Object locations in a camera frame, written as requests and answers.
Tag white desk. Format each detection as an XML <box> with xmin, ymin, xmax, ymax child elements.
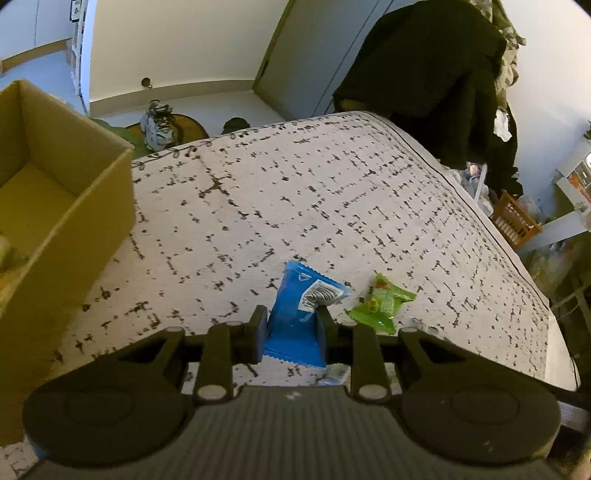
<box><xmin>516</xmin><ymin>138</ymin><xmax>591</xmax><ymax>252</ymax></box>

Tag green mat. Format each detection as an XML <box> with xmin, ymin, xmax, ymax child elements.
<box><xmin>90</xmin><ymin>117</ymin><xmax>136</xmax><ymax>149</ymax></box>

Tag dark coat pile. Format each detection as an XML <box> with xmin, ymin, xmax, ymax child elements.
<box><xmin>332</xmin><ymin>0</ymin><xmax>523</xmax><ymax>195</ymax></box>

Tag cardboard box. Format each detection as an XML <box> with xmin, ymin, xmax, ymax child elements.
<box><xmin>0</xmin><ymin>79</ymin><xmax>136</xmax><ymax>448</ymax></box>

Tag brown round mat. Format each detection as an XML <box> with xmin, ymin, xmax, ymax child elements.
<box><xmin>124</xmin><ymin>113</ymin><xmax>209</xmax><ymax>151</ymax></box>

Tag green snack packet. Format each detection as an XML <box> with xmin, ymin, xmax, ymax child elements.
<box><xmin>348</xmin><ymin>273</ymin><xmax>417</xmax><ymax>336</ymax></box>

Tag orange basket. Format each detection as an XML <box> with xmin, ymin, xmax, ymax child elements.
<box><xmin>491</xmin><ymin>190</ymin><xmax>544</xmax><ymax>251</ymax></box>

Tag plastic bags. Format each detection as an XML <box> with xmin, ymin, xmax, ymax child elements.
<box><xmin>455</xmin><ymin>161</ymin><xmax>498</xmax><ymax>219</ymax></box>

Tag blue snack packet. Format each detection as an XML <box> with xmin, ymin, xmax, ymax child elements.
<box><xmin>262</xmin><ymin>261</ymin><xmax>352</xmax><ymax>368</ymax></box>

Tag white shelf rack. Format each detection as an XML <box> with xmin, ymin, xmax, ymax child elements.
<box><xmin>68</xmin><ymin>0</ymin><xmax>91</xmax><ymax>114</ymax></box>

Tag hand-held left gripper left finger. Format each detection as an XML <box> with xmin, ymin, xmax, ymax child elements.
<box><xmin>88</xmin><ymin>305</ymin><xmax>269</xmax><ymax>408</ymax></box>

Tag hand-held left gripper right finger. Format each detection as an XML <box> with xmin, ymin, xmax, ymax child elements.
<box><xmin>315</xmin><ymin>305</ymin><xmax>492</xmax><ymax>403</ymax></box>

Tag grey sneaker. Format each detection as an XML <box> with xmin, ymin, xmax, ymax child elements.
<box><xmin>140</xmin><ymin>99</ymin><xmax>179</xmax><ymax>151</ymax></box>

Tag white cloth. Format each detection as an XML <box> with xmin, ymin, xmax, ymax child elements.
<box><xmin>492</xmin><ymin>108</ymin><xmax>514</xmax><ymax>142</ymax></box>

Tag patterned scarf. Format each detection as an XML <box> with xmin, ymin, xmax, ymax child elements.
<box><xmin>488</xmin><ymin>0</ymin><xmax>528</xmax><ymax>89</ymax></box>

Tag grey door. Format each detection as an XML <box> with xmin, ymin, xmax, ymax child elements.
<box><xmin>252</xmin><ymin>0</ymin><xmax>394</xmax><ymax>121</ymax></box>

